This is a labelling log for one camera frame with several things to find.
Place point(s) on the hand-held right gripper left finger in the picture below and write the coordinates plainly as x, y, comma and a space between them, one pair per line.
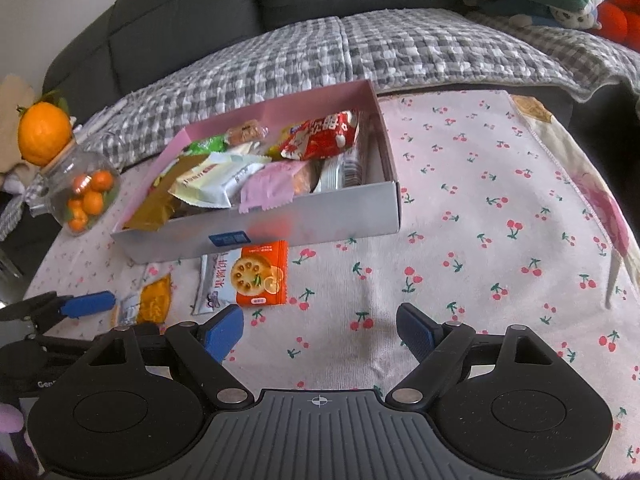
224, 332

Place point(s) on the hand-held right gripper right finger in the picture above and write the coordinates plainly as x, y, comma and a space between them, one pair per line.
417, 330

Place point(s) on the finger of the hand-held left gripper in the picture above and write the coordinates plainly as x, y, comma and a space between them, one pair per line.
90, 304
30, 305

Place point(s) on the clear packet with orange snack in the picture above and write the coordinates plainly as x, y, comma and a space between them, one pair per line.
152, 300

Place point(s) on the orange and white biscuit packet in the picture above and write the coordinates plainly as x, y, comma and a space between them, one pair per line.
255, 275

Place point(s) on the golden snack packet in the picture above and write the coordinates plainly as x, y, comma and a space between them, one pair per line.
155, 205

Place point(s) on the pink cardboard box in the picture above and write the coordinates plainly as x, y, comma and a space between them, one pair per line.
325, 215

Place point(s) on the cream white snack packet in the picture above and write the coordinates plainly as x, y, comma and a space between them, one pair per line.
210, 182

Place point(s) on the pink snack packet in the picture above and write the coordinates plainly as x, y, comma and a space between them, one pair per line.
270, 187

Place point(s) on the long silver snack packet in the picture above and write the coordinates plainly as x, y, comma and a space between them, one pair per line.
340, 172

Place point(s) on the green snack packet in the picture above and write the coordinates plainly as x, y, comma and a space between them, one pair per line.
205, 146

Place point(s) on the small brown snack packet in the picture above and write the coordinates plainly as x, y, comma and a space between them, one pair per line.
245, 132

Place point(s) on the red snack packet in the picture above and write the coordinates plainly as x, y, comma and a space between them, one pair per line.
320, 137

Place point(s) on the cluster of small oranges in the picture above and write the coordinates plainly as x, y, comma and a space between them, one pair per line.
92, 200

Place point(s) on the glass jar with wooden lid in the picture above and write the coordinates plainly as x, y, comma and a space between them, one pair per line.
65, 170

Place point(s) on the cherry print tablecloth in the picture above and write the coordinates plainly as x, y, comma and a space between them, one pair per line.
475, 200

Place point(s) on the large orange with leaves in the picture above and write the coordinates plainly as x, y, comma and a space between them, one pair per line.
45, 132

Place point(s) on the beige fluffy cloth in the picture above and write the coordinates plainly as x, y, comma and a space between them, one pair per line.
12, 110

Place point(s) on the cream floral cloth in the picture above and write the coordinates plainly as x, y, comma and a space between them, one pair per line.
585, 170

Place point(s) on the grey checked blanket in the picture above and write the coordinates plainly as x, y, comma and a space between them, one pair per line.
300, 55

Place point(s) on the white plush toy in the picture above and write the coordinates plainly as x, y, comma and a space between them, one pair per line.
575, 17

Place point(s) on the red plush toy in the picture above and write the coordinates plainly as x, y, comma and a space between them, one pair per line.
612, 20

